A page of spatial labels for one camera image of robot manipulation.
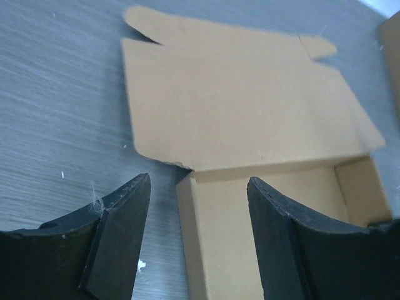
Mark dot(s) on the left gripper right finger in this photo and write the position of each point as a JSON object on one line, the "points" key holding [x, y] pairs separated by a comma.
{"points": [[303, 254]]}

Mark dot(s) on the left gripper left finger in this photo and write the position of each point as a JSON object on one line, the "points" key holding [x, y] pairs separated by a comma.
{"points": [[90, 253]]}

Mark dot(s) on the brown cardboard box sheet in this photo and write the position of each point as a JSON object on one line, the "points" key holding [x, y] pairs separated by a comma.
{"points": [[230, 103]]}

